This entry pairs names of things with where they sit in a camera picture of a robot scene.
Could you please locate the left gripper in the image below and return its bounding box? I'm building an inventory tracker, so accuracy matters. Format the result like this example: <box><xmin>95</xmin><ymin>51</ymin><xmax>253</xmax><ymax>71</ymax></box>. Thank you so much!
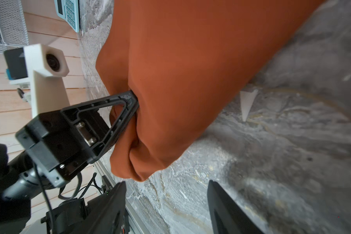
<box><xmin>16</xmin><ymin>91</ymin><xmax>139</xmax><ymax>187</ymax></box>

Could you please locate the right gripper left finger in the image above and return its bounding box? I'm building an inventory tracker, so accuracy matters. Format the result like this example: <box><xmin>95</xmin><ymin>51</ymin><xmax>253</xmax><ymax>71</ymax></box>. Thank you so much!
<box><xmin>72</xmin><ymin>182</ymin><xmax>126</xmax><ymax>234</ymax></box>

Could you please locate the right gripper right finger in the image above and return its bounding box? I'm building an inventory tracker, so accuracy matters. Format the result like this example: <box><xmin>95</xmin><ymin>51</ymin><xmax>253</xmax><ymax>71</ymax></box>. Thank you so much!
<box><xmin>207</xmin><ymin>180</ymin><xmax>263</xmax><ymax>234</ymax></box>

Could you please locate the rust orange skirt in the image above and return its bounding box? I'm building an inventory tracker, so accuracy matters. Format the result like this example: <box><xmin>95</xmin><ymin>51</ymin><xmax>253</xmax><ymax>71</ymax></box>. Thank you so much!
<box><xmin>96</xmin><ymin>1</ymin><xmax>322</xmax><ymax>181</ymax></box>

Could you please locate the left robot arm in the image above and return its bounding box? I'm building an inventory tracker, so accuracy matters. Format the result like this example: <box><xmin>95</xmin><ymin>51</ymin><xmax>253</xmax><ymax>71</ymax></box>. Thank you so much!
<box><xmin>0</xmin><ymin>91</ymin><xmax>139</xmax><ymax>234</ymax></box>

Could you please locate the teal calculator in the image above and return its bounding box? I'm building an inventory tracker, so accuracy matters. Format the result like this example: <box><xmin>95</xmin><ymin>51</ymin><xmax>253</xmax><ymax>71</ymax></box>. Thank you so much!
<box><xmin>54</xmin><ymin>0</ymin><xmax>80</xmax><ymax>33</ymax></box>

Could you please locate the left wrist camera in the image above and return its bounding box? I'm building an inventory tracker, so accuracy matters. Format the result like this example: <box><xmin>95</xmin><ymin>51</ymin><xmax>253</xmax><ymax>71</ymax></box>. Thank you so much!
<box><xmin>4</xmin><ymin>44</ymin><xmax>70</xmax><ymax>118</ymax></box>

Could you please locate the white wire shelf rack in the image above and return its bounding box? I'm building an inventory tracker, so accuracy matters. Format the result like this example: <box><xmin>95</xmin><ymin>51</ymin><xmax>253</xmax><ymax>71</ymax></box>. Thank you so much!
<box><xmin>0</xmin><ymin>0</ymin><xmax>29</xmax><ymax>53</ymax></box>

